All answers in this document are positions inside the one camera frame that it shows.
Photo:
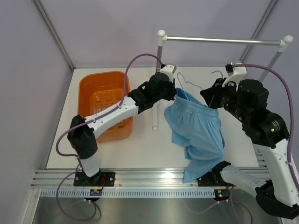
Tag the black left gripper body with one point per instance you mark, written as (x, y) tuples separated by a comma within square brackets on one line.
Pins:
[(167, 93)]

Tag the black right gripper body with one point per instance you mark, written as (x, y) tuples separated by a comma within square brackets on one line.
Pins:
[(226, 97)]

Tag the light blue shorts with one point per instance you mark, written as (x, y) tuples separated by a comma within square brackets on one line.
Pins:
[(197, 129)]

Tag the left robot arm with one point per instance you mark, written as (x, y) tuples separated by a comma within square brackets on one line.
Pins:
[(84, 131)]

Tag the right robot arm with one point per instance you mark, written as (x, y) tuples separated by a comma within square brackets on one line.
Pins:
[(269, 134)]

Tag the silver clothes rack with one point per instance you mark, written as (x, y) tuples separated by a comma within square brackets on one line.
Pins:
[(280, 44)]

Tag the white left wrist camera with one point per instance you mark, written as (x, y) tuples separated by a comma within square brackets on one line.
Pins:
[(169, 70)]

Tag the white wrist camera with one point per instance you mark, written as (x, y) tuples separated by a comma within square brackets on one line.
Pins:
[(169, 70), (236, 72)]

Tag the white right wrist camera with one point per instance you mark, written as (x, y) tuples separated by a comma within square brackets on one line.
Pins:
[(236, 72)]

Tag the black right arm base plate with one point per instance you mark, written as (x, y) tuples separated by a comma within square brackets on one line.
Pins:
[(212, 178)]

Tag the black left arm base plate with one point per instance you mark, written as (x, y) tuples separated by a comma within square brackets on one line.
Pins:
[(105, 179)]

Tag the aluminium mounting rail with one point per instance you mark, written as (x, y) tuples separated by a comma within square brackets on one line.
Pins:
[(123, 179)]

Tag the white slotted cable duct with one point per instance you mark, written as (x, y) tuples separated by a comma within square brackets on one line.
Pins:
[(131, 193)]

